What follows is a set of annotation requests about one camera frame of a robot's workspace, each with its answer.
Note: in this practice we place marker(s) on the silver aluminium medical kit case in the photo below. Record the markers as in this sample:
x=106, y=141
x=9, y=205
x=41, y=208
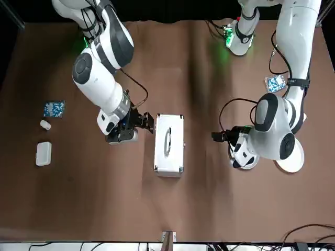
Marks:
x=175, y=157

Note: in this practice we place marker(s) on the white plastic pill box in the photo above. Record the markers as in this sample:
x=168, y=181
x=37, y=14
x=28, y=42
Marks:
x=43, y=154

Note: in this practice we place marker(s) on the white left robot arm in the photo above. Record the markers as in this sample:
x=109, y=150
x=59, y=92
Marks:
x=295, y=52

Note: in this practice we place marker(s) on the small white pill bottle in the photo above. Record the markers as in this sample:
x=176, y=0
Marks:
x=45, y=124

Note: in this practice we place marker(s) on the white round plate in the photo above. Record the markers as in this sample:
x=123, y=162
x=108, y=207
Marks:
x=293, y=163

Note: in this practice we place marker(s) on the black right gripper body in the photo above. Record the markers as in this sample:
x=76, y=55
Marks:
x=131, y=120

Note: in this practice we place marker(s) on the bag of blue white capsules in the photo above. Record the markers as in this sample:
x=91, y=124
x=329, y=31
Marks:
x=273, y=83
x=53, y=109

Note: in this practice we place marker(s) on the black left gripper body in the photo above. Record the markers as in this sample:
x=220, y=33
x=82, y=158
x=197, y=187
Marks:
x=231, y=134

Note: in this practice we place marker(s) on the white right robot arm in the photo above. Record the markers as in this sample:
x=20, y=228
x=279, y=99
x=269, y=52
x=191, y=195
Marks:
x=99, y=78

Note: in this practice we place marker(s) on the aluminium frame post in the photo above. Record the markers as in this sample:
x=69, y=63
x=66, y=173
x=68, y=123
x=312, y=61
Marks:
x=168, y=243

